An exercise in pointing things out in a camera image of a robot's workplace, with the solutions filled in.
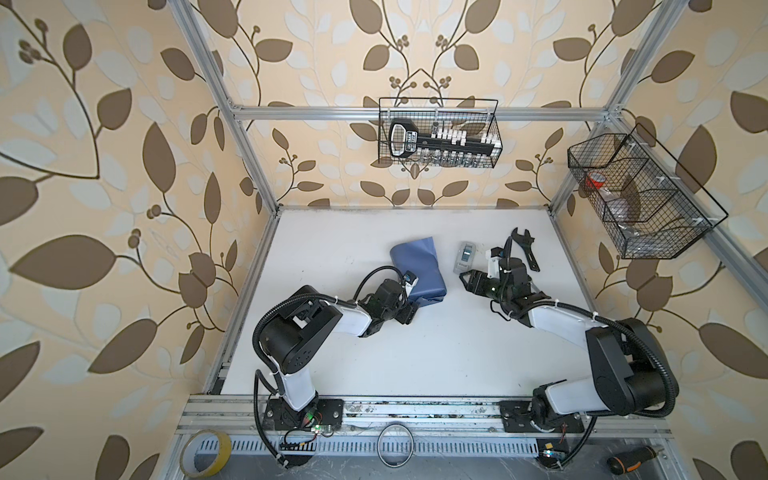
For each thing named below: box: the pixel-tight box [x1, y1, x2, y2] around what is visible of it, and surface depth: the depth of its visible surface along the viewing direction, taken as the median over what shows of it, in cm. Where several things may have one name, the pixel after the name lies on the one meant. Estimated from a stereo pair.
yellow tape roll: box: [179, 429, 232, 479], surface depth 70 cm
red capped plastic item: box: [585, 172, 606, 190], surface depth 84 cm
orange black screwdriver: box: [607, 446, 665, 475], surface depth 68 cm
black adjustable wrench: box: [511, 227, 541, 272], surface depth 111 cm
